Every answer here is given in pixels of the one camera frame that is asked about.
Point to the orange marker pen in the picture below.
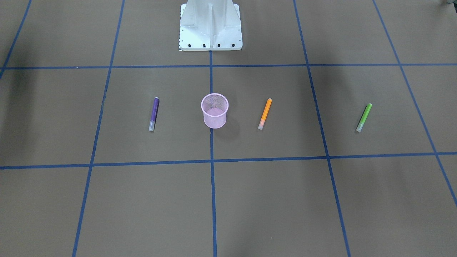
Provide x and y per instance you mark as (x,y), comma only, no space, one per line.
(265,114)

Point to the purple marker pen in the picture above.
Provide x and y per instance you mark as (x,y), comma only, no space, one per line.
(154,113)

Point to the green marker pen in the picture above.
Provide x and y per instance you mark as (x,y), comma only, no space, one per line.
(363,118)

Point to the pink mesh pen holder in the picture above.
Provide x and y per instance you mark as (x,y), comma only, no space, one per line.
(214,107)

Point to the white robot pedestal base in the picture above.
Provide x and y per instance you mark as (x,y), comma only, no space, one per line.
(210,25)

